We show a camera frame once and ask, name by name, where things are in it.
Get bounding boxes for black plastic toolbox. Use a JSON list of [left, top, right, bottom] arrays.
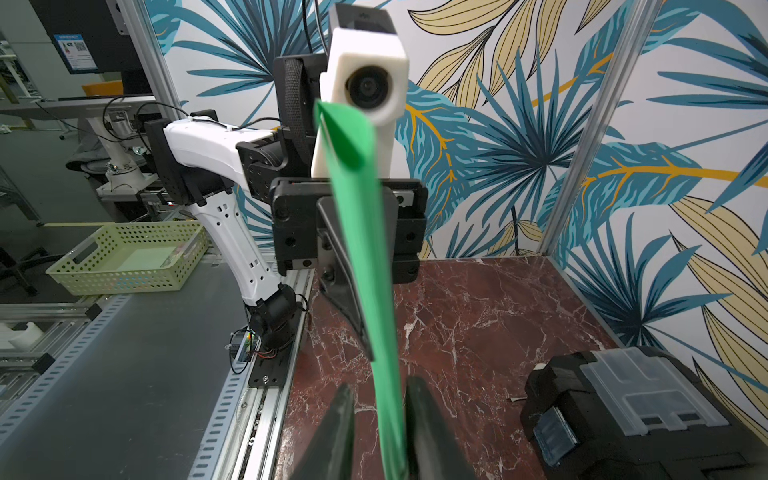
[[521, 347, 767, 479]]

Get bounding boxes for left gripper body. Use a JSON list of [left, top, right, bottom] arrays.
[[270, 177, 428, 284]]

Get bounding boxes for small circuit board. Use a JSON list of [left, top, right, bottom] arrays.
[[229, 329, 260, 365]]

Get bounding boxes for green plastic basket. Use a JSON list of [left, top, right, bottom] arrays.
[[46, 221, 209, 296]]

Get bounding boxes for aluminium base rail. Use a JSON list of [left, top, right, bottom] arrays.
[[188, 306, 307, 479]]

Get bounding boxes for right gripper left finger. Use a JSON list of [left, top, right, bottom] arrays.
[[291, 384, 355, 480]]

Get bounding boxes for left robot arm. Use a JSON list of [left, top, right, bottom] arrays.
[[146, 52, 428, 364]]

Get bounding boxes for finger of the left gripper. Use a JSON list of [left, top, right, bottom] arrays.
[[316, 196, 374, 361]]

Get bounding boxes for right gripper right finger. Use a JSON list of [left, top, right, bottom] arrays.
[[405, 376, 474, 479]]

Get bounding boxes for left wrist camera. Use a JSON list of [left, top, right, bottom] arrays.
[[319, 2, 409, 179]]

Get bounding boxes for left aluminium frame post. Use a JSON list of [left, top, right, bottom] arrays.
[[537, 0, 663, 256]]

